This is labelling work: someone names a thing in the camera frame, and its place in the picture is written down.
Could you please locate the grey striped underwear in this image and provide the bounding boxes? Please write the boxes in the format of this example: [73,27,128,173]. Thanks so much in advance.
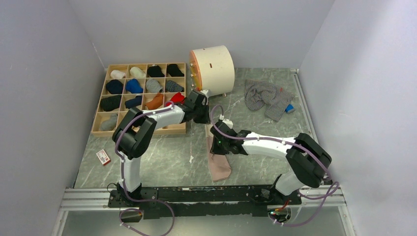
[244,80,295,122]

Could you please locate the black rolled sock right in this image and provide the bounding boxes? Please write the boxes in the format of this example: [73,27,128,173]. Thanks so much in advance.
[166,64,184,77]

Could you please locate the light grey rolled sock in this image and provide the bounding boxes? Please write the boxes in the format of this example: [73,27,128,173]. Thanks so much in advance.
[99,114,118,131]

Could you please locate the blue small object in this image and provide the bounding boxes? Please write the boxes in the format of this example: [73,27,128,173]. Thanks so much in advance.
[285,104,295,114]

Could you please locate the striped dark rolled sock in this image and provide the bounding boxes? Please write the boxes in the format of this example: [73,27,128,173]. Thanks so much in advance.
[165,80,185,92]

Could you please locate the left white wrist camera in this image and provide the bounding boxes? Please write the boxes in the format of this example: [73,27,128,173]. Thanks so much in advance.
[200,89,212,98]

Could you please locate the white rolled sock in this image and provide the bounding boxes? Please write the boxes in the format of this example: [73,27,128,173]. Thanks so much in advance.
[110,70,126,79]

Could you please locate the blue rolled sock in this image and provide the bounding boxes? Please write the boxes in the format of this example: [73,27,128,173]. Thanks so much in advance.
[125,79,144,94]

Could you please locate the cream rolled sock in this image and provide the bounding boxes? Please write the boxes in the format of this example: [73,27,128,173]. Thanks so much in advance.
[129,66,146,79]

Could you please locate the pink beige underwear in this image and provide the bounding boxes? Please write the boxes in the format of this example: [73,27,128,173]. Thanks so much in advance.
[205,124,232,182]

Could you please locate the cream cylindrical drum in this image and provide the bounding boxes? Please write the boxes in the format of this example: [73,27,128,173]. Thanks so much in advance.
[189,45,235,96]

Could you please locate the red rolled sock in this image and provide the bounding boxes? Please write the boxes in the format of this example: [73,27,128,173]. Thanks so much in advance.
[169,92,185,104]

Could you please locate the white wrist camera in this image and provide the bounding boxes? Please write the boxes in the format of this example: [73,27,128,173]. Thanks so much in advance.
[200,89,212,98]
[219,115,233,129]

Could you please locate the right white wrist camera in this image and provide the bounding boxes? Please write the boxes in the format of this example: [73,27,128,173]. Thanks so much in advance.
[219,115,233,129]

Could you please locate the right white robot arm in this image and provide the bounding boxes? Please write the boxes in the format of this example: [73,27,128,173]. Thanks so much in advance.
[210,120,332,204]

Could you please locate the red white small card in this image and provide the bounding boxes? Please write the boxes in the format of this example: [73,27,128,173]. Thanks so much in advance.
[96,149,111,166]

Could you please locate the orange rolled sock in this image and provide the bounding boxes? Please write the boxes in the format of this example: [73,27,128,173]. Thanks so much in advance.
[146,93,164,110]

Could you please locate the dark navy rolled sock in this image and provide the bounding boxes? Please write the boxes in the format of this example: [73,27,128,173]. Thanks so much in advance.
[124,95,142,109]

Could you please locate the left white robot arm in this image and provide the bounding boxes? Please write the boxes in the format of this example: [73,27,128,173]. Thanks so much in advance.
[112,89,209,207]

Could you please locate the wooden compartment tray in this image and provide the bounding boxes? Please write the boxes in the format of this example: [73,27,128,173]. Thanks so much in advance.
[91,62,187,137]

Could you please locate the aluminium frame rail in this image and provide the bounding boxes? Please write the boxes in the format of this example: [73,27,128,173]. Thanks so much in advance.
[52,187,357,236]

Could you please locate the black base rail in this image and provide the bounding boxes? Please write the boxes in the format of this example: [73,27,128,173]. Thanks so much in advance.
[108,185,301,219]

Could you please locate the black ribbed rolled sock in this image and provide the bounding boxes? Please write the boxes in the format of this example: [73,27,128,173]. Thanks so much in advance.
[99,95,122,112]

